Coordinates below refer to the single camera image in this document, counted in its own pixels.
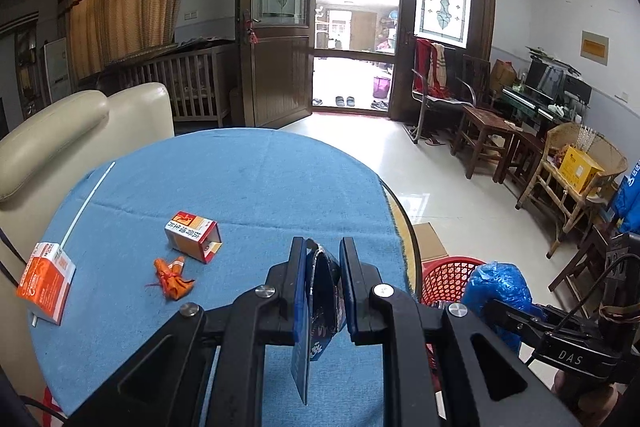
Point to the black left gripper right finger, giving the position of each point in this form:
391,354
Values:
441,367

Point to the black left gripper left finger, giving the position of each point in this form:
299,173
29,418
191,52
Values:
204,367

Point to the blue plastic bag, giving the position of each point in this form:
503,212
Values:
503,282

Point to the blue foil snack wrapper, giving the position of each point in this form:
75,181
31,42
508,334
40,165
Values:
319,311

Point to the red mesh trash basket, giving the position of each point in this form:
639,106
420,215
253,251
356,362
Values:
444,279

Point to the person's right hand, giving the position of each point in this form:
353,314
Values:
595,404

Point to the orange crumpled wrapper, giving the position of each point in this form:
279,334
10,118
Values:
170,278

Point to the bamboo chair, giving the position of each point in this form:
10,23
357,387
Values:
547,186

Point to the red white small carton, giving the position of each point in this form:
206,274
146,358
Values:
194,236

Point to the orange white box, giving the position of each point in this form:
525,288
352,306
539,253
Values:
45,283

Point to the yellow cardboard box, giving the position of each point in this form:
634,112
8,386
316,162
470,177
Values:
578,169

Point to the blue tablecloth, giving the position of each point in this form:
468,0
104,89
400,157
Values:
262,187

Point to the white thin stick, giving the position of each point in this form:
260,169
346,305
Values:
85,204

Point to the wooden stool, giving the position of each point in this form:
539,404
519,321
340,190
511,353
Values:
488,136

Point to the dark desk with monitors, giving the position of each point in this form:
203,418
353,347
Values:
551,93

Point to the cream leather sofa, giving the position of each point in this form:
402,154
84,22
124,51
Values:
41,161

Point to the red towel on chair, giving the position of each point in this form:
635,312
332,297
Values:
430,76

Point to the brown wooden door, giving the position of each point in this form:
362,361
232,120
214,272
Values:
276,54

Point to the metal frame chair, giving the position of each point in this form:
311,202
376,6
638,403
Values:
467,83

